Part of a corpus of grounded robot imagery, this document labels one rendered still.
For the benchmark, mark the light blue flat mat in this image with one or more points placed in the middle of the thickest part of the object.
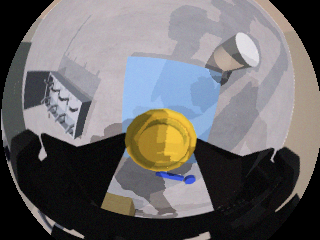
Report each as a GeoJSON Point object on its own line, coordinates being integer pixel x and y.
{"type": "Point", "coordinates": [168, 84]}

